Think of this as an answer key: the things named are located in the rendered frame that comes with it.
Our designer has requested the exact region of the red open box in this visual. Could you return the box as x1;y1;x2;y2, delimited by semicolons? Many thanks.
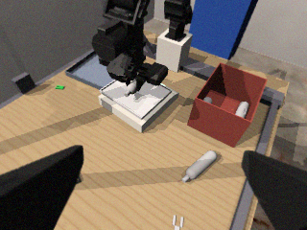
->
187;63;267;148

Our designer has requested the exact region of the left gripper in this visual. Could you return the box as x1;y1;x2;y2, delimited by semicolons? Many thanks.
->
98;39;168;91

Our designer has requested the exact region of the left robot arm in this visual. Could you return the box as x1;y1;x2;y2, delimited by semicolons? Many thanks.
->
91;0;193;83

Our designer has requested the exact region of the dark grey metal post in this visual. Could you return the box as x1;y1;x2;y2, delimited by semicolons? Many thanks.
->
102;0;155;54

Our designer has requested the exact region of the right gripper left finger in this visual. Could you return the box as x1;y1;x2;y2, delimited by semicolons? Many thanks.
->
0;145;83;230

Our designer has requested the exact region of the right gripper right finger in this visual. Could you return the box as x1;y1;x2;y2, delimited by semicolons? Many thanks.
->
242;150;307;230

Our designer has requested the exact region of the grey bottle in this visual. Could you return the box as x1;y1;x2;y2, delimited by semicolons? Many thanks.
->
181;150;217;183
235;102;249;119

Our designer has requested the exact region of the grey co2 cylinder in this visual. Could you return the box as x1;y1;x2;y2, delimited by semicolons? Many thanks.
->
203;97;212;104

